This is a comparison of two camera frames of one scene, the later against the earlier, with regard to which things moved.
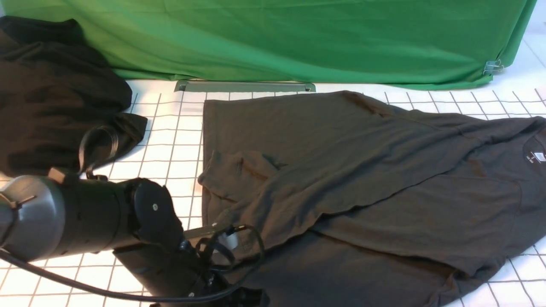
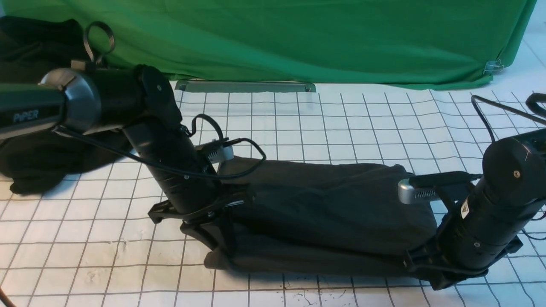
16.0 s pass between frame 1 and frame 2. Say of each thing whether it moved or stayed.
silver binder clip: stayed
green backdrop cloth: stayed
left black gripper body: moved
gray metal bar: stayed
